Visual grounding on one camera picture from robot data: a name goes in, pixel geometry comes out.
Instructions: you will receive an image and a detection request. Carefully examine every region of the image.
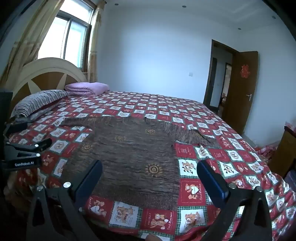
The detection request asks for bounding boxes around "red bear print bedsheet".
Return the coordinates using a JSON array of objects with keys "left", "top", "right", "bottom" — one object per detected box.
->
[{"left": 5, "top": 90, "right": 296, "bottom": 241}]

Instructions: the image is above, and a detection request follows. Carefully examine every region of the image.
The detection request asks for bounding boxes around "grey striped pillow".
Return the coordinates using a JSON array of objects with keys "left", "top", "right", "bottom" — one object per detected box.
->
[{"left": 10, "top": 89, "right": 71, "bottom": 121}]

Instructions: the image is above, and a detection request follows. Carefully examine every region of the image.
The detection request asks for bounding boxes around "brown wooden door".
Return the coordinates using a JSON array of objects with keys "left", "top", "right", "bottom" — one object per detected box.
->
[{"left": 221, "top": 51, "right": 259, "bottom": 135}]

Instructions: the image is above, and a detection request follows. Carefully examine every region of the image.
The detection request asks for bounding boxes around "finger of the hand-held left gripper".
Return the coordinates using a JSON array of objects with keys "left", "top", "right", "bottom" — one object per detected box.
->
[
  {"left": 3, "top": 122, "right": 28, "bottom": 135},
  {"left": 5, "top": 138, "right": 53, "bottom": 155}
]

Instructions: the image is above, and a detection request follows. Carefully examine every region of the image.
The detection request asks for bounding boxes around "window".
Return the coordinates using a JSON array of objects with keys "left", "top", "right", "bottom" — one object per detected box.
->
[{"left": 38, "top": 0, "right": 96, "bottom": 70}]

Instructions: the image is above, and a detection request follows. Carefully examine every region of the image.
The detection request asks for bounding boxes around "brown knit sweater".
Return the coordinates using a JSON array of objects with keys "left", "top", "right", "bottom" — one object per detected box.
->
[{"left": 59, "top": 115, "right": 220, "bottom": 210}]

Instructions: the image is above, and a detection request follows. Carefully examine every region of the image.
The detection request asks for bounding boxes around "dark wooden door frame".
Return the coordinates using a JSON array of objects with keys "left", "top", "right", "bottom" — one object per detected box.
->
[{"left": 203, "top": 39, "right": 237, "bottom": 114}]

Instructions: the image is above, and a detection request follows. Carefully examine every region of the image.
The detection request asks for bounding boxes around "cream and wood headboard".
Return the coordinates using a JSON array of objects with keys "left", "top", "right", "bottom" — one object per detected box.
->
[{"left": 10, "top": 57, "right": 89, "bottom": 109}]

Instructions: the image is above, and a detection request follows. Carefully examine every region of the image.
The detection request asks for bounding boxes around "purple folded blanket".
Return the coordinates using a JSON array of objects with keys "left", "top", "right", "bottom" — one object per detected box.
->
[{"left": 64, "top": 82, "right": 110, "bottom": 96}]

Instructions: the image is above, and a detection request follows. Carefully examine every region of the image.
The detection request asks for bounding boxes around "wooden cabinet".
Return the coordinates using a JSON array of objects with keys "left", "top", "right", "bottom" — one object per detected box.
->
[{"left": 268, "top": 126, "right": 296, "bottom": 179}]

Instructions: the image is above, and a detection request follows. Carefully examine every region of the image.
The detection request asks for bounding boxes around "red door decoration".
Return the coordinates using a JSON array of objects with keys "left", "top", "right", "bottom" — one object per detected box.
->
[{"left": 239, "top": 64, "right": 251, "bottom": 78}]

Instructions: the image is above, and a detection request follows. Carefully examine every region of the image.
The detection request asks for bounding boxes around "beige curtain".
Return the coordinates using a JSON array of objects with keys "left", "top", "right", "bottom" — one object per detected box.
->
[
  {"left": 0, "top": 0, "right": 65, "bottom": 81},
  {"left": 87, "top": 0, "right": 105, "bottom": 84}
]

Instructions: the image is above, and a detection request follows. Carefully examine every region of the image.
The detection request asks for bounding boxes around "person's right hand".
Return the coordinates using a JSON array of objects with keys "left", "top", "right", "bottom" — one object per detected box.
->
[{"left": 141, "top": 233, "right": 160, "bottom": 241}]

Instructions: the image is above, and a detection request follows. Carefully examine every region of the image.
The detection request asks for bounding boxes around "red printed cloth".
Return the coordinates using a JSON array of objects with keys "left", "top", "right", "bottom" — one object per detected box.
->
[{"left": 253, "top": 144, "right": 279, "bottom": 161}]

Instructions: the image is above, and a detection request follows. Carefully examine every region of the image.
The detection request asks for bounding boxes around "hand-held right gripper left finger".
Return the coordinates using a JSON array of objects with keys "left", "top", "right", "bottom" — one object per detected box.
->
[{"left": 25, "top": 159, "right": 103, "bottom": 241}]

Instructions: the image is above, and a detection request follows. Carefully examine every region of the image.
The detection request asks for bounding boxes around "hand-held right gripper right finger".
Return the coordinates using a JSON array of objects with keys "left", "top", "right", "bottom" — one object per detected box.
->
[{"left": 196, "top": 160, "right": 273, "bottom": 241}]

